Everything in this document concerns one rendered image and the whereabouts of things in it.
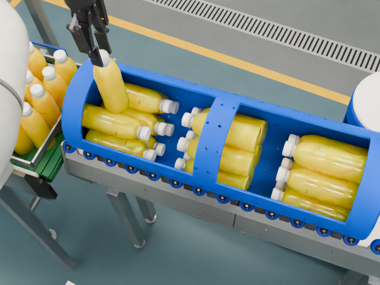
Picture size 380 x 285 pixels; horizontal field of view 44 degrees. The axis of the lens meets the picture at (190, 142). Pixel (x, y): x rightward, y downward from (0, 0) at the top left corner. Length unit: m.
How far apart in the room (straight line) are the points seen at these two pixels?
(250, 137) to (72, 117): 0.49
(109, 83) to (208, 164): 0.34
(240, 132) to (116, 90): 0.35
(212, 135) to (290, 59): 1.84
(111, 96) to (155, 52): 1.76
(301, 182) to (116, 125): 0.53
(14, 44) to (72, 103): 0.68
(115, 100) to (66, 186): 1.36
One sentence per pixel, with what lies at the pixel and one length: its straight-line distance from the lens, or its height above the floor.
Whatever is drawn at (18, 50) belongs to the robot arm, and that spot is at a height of 1.79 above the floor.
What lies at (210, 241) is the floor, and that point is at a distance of 2.37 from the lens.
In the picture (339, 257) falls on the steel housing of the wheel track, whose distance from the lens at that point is 1.47.
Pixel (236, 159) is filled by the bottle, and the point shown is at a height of 1.14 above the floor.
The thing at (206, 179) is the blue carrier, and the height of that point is 1.12.
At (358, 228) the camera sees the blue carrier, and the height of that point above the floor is 1.12.
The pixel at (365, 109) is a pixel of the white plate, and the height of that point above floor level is 1.04.
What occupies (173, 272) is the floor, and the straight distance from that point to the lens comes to 2.33.
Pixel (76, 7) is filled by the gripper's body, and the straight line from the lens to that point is 1.07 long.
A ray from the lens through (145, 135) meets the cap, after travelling 1.33.
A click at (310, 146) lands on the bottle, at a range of 1.23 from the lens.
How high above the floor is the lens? 2.24
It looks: 59 degrees down
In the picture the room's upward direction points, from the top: 7 degrees counter-clockwise
